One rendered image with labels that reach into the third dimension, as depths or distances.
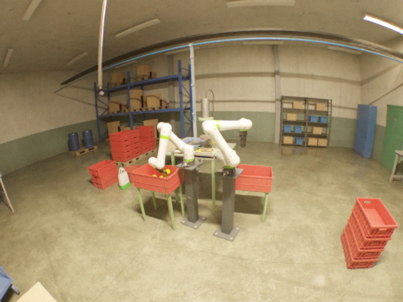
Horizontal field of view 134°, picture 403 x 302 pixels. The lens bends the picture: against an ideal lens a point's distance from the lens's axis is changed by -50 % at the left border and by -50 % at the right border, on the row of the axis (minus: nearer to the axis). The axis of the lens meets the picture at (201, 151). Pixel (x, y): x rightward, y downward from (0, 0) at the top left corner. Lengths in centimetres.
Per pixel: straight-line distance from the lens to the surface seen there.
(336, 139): 833
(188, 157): 213
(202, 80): 797
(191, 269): 206
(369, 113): 729
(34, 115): 931
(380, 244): 232
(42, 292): 141
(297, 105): 718
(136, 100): 844
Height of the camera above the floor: 169
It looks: 16 degrees down
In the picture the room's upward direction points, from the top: 2 degrees counter-clockwise
